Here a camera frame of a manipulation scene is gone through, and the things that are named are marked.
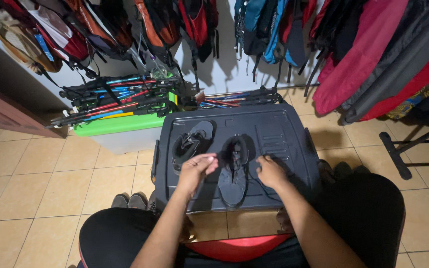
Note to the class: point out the person's left hand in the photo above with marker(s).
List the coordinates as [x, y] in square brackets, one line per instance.
[194, 173]

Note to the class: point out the person's right hand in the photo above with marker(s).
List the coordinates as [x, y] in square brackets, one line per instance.
[274, 174]

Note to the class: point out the person's right fingers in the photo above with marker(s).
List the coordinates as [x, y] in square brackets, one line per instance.
[263, 166]

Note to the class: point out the black shoelace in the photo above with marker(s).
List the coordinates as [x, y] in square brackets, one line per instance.
[260, 186]

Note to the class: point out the black laced shoe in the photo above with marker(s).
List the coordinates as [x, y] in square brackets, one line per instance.
[233, 182]

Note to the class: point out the dark grey storage box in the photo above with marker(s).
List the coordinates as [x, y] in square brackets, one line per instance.
[274, 126]

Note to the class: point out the dark shoe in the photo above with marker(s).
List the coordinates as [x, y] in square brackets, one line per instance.
[326, 172]
[343, 170]

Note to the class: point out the bundle of trekking poles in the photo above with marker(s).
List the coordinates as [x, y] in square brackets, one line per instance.
[237, 99]

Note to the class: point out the black shoe with open top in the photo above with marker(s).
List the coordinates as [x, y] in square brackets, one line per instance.
[189, 147]

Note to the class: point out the red seat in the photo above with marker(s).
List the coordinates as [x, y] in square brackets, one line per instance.
[237, 248]

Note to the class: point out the person's black shorts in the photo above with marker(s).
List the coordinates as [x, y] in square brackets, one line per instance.
[359, 219]

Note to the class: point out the grey shoe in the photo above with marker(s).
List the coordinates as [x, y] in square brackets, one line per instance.
[138, 201]
[120, 201]

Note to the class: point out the black rack foot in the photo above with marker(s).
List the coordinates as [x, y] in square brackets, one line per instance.
[397, 156]

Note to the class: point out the hanging blue backpacks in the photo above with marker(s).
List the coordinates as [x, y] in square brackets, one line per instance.
[270, 26]

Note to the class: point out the clear storage box green lid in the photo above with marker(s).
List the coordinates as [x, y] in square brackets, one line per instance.
[117, 128]

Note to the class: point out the pile of trekking poles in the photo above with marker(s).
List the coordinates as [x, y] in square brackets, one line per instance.
[125, 100]

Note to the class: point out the rack of hanging red gear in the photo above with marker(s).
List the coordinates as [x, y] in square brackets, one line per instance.
[382, 52]

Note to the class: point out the hanging red orange backpacks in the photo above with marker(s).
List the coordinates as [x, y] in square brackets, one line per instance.
[99, 26]

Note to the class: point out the brown wooden door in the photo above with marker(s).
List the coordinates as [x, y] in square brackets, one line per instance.
[9, 111]

